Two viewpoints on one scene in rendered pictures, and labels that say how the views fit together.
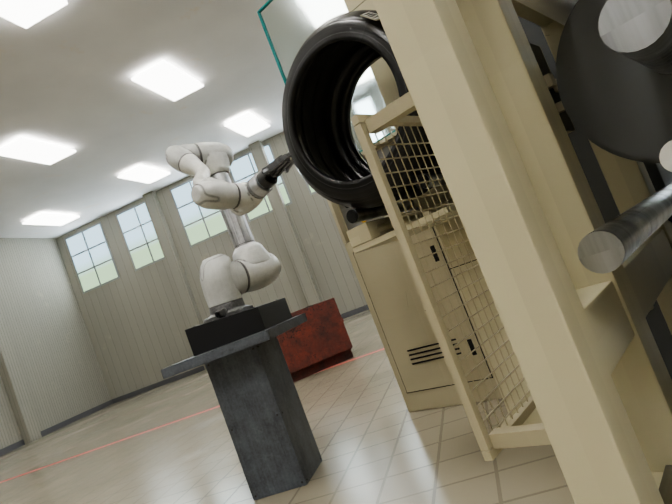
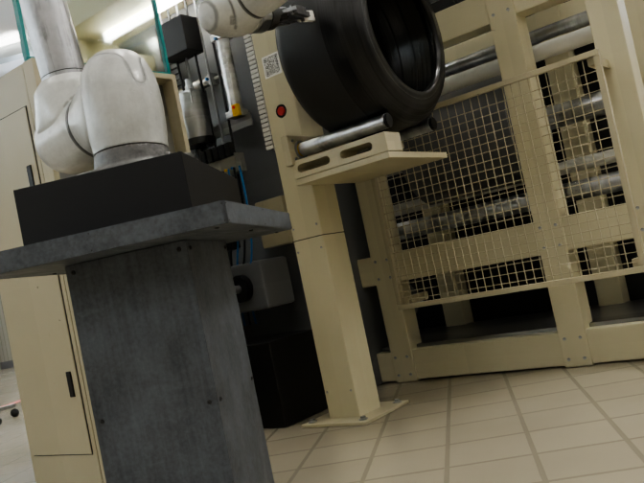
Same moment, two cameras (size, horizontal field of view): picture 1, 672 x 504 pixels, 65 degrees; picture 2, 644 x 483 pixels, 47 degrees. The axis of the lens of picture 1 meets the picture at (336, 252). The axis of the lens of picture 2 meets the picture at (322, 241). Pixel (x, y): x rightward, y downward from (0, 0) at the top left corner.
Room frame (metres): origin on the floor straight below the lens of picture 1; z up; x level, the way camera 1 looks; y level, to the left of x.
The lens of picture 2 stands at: (2.07, 2.09, 0.50)
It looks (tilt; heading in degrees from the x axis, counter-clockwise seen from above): 2 degrees up; 267
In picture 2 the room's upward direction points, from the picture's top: 12 degrees counter-clockwise
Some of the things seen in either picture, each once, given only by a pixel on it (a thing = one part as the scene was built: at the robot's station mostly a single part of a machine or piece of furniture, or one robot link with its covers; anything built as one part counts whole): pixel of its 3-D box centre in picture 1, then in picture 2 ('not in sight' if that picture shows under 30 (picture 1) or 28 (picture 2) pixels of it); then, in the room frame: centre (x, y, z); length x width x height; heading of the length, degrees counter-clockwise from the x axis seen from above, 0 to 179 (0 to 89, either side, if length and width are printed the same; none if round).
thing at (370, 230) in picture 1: (388, 227); (345, 156); (1.82, -0.20, 0.83); 0.36 x 0.09 x 0.06; 140
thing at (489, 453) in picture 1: (507, 244); (489, 192); (1.34, -0.41, 0.65); 0.90 x 0.02 x 0.70; 140
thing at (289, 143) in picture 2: (439, 189); (323, 150); (1.87, -0.42, 0.90); 0.40 x 0.03 x 0.10; 50
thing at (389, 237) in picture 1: (425, 223); (372, 168); (1.73, -0.31, 0.80); 0.37 x 0.36 x 0.02; 50
